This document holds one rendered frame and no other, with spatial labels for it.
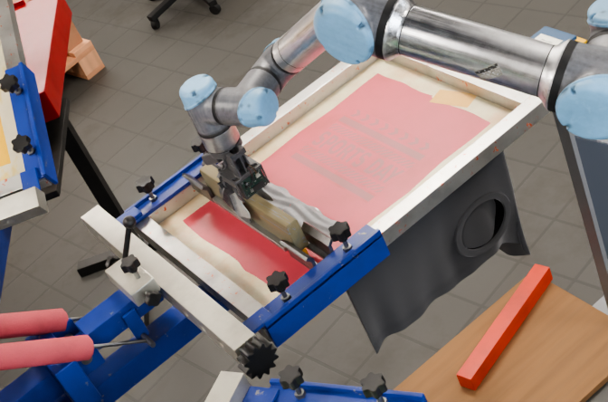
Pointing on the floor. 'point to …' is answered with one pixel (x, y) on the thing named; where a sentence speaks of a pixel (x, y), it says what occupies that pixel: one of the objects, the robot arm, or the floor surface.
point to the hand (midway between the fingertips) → (253, 210)
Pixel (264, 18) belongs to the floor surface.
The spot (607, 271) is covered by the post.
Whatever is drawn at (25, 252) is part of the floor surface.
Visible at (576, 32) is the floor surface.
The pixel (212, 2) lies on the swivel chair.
